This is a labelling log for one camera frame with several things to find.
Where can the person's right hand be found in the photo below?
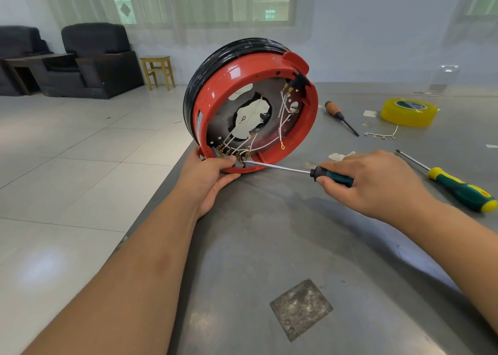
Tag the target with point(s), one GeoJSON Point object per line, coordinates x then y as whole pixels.
{"type": "Point", "coordinates": [385, 184]}

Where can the person's left hand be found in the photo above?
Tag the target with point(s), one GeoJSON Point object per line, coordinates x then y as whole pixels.
{"type": "Point", "coordinates": [202, 184]}

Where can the red round appliance base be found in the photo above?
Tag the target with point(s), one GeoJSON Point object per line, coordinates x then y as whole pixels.
{"type": "Point", "coordinates": [210, 86]}

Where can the person's right forearm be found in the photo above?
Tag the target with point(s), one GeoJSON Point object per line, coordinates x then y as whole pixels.
{"type": "Point", "coordinates": [467, 257]}

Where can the person's left forearm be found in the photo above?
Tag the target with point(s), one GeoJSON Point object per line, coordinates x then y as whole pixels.
{"type": "Point", "coordinates": [124, 289]}

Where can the crumpled white tape piece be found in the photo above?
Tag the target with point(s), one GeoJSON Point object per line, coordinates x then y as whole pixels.
{"type": "Point", "coordinates": [341, 156]}

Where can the yellow tape roll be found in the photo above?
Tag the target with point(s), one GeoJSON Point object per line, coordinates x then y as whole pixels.
{"type": "Point", "coordinates": [393, 118]}

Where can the small wooden stool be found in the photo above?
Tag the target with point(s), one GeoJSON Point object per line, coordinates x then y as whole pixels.
{"type": "Point", "coordinates": [157, 60]}

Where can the black armchair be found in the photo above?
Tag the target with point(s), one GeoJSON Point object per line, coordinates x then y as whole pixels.
{"type": "Point", "coordinates": [101, 59]}

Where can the dark coffee table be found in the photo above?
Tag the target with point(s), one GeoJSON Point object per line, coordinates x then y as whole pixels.
{"type": "Point", "coordinates": [27, 60]}

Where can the black sofa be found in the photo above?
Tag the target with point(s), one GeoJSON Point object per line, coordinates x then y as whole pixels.
{"type": "Point", "coordinates": [19, 41]}

